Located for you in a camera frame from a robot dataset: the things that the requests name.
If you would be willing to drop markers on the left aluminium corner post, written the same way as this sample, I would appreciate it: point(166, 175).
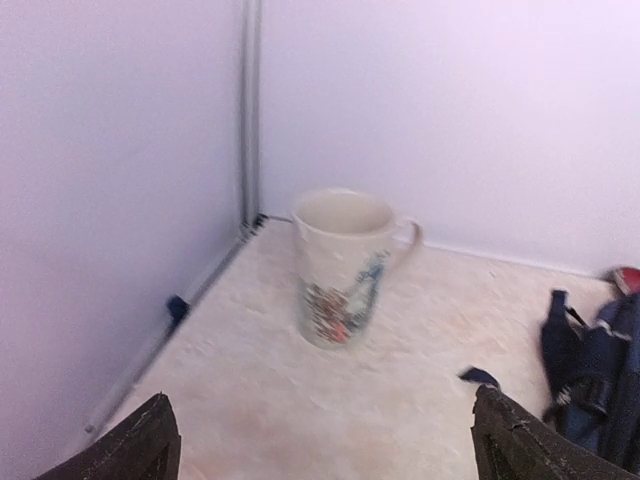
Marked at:
point(249, 118)

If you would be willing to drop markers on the white ceramic mug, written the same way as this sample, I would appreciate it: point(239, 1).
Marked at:
point(347, 243)

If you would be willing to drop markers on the red floral plate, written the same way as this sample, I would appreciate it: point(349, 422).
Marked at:
point(626, 279)

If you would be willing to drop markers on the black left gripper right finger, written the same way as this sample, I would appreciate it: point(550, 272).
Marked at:
point(510, 443)

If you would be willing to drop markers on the navy blue backpack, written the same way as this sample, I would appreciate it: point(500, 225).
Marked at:
point(592, 372)

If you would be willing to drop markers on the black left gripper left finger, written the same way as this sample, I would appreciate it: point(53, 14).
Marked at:
point(144, 445)

